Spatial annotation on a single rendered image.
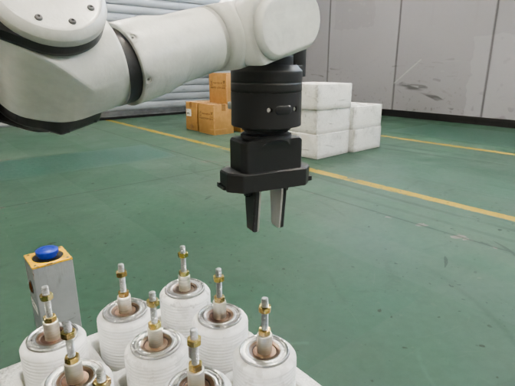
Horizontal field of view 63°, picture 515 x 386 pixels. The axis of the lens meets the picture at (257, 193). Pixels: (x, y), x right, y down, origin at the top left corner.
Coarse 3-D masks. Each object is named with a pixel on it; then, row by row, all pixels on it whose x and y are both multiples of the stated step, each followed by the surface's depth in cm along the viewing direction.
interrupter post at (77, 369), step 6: (66, 366) 55; (72, 366) 55; (78, 366) 56; (66, 372) 56; (72, 372) 56; (78, 372) 56; (66, 378) 56; (72, 378) 56; (78, 378) 56; (72, 384) 56
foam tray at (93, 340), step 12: (96, 336) 78; (96, 348) 77; (96, 360) 71; (0, 372) 69; (12, 372) 69; (120, 372) 69; (228, 372) 69; (300, 372) 69; (0, 384) 67; (12, 384) 66; (24, 384) 70; (120, 384) 68; (300, 384) 66; (312, 384) 66
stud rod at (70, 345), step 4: (64, 324) 54; (68, 324) 54; (64, 328) 54; (68, 328) 54; (64, 332) 54; (68, 332) 55; (68, 340) 55; (72, 340) 55; (68, 344) 55; (72, 344) 55; (68, 348) 55; (72, 348) 55; (68, 352) 55; (72, 352) 55; (68, 356) 56; (72, 356) 56
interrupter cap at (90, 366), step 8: (88, 360) 60; (56, 368) 59; (88, 368) 59; (96, 368) 59; (48, 376) 57; (56, 376) 57; (64, 376) 58; (88, 376) 58; (96, 376) 57; (48, 384) 56; (56, 384) 56; (64, 384) 56; (80, 384) 56; (88, 384) 56
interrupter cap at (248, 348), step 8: (256, 336) 66; (272, 336) 66; (248, 344) 64; (256, 344) 64; (272, 344) 64; (280, 344) 64; (240, 352) 62; (248, 352) 62; (256, 352) 62; (272, 352) 62; (280, 352) 62; (288, 352) 62; (248, 360) 60; (256, 360) 60; (264, 360) 60; (272, 360) 60; (280, 360) 60
